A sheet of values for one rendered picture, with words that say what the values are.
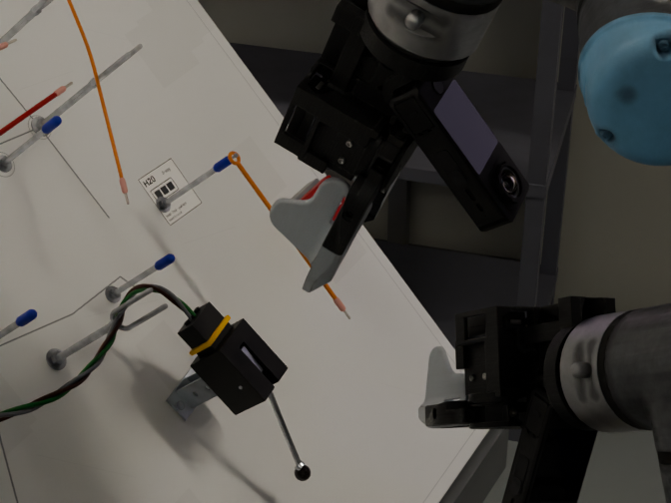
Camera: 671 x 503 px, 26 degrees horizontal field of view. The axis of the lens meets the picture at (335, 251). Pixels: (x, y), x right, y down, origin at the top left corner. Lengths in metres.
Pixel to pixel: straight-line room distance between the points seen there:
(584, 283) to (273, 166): 1.75
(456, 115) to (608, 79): 0.24
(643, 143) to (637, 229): 2.26
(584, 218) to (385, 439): 1.68
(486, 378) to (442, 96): 0.20
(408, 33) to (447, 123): 0.08
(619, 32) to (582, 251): 2.32
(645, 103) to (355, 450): 0.68
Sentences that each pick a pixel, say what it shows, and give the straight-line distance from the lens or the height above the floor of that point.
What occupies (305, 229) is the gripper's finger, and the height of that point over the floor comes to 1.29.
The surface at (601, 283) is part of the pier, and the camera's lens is 3.07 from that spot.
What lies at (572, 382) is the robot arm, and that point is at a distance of 0.92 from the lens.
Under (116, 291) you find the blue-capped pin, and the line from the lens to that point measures 1.20.
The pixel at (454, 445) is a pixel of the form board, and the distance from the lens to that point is 1.43.
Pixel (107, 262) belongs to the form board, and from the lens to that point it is 1.22.
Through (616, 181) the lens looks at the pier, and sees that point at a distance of 2.94.
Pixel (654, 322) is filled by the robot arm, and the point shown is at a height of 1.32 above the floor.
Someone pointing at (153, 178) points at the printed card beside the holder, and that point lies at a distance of 1.29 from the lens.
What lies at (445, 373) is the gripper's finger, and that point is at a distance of 1.06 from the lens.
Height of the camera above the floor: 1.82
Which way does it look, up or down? 33 degrees down
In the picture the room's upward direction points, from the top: straight up
